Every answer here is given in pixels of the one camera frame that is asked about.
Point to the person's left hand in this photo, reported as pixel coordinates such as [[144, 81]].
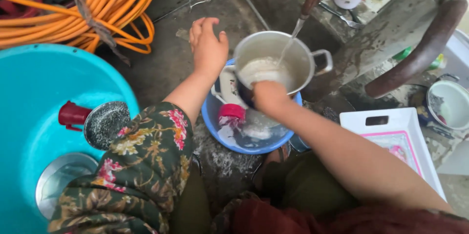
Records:
[[207, 52]]

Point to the white printed mug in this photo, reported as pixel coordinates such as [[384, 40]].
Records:
[[229, 85]]

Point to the white tray with pink border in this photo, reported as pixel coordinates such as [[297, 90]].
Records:
[[399, 124]]

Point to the person's right hand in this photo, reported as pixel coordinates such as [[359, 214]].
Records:
[[271, 97]]

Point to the white enamel pot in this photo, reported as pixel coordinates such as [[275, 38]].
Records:
[[452, 104]]

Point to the red plastic cup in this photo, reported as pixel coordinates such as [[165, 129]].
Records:
[[71, 115]]

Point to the small steel cup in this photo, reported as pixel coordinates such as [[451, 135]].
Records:
[[298, 144]]

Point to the steel fork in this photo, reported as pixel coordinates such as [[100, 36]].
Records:
[[342, 17]]

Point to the thick brown curved pipe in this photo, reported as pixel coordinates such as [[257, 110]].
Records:
[[425, 52]]

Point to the green plastic bottle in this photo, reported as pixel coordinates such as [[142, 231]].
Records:
[[438, 61]]

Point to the large teal plastic tub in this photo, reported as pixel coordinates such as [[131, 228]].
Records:
[[29, 91]]

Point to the thin metal rod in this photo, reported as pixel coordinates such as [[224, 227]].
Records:
[[249, 1]]

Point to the pink dish scrubber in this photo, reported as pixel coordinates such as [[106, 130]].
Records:
[[232, 111]]

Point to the white plastic basin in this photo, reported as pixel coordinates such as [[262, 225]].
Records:
[[458, 52]]

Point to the maroon cloth garment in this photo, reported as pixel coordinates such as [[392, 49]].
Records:
[[329, 221]]

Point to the round steel plate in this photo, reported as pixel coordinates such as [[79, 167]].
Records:
[[60, 179]]

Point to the olive green trousers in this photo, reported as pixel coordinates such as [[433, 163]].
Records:
[[304, 182]]

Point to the blue plastic basin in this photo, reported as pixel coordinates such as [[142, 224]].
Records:
[[212, 120]]

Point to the green floral sleeve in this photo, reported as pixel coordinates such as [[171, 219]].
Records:
[[146, 160]]

